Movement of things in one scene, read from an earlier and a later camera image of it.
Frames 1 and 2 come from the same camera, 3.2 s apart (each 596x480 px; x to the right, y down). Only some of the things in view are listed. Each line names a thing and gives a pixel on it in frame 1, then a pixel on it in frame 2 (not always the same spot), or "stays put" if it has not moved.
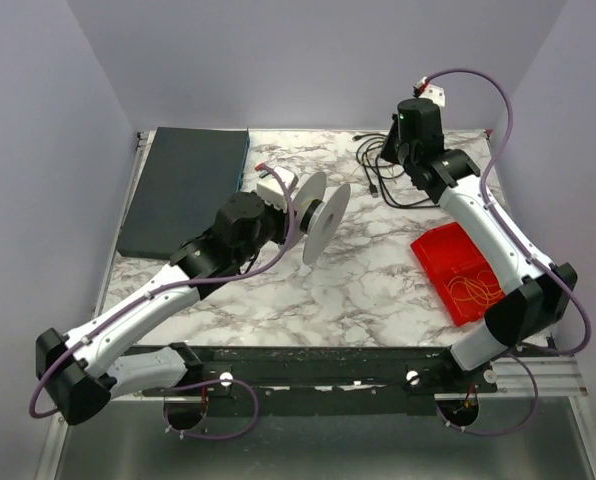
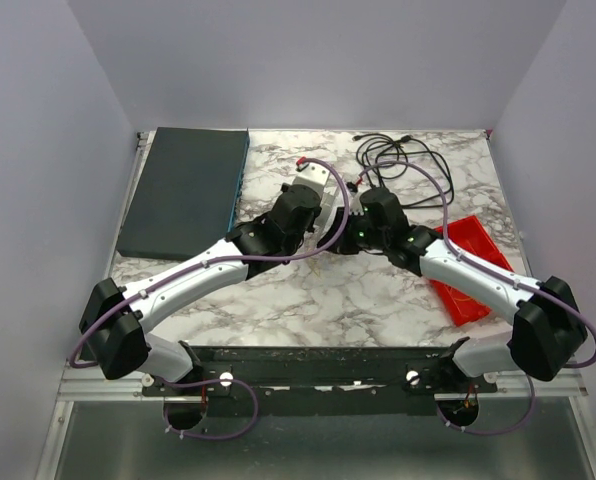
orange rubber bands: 386,169 -> 312,270
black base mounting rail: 326,381 stays put
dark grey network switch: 181,179 stays put
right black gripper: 391,145 -> 341,232
